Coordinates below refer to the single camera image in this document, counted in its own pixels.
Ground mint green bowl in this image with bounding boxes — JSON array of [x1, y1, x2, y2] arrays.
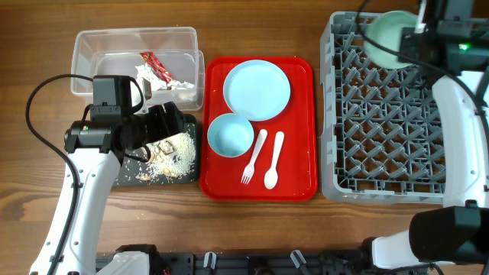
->
[[364, 11, 417, 70]]

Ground rice and food scraps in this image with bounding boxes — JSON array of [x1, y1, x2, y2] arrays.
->
[[137, 133, 196, 182]]

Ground white napkin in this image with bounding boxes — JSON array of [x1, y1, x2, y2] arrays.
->
[[135, 64, 195, 91]]

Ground red snack wrapper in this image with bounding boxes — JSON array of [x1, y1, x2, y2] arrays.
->
[[140, 52, 173, 83]]

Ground light blue small bowl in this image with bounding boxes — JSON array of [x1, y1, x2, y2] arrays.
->
[[207, 113, 254, 158]]

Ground white plastic fork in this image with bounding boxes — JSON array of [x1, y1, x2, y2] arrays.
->
[[241, 129, 267, 185]]

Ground light blue plate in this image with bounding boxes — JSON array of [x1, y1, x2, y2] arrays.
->
[[223, 60, 291, 121]]

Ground white plastic spoon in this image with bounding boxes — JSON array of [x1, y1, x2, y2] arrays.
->
[[264, 131, 285, 189]]

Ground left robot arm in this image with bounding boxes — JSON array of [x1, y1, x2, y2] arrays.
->
[[30, 75, 187, 274]]

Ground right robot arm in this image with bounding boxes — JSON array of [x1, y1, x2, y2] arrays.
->
[[358, 1, 488, 273]]

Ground grey dishwasher rack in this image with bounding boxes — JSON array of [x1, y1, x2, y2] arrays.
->
[[320, 11, 446, 204]]

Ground black tray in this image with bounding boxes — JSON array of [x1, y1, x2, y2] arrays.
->
[[113, 115, 199, 188]]

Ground clear plastic bin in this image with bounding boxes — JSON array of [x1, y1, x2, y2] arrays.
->
[[71, 27, 205, 112]]

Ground red serving tray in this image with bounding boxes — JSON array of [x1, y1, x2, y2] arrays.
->
[[199, 57, 318, 202]]

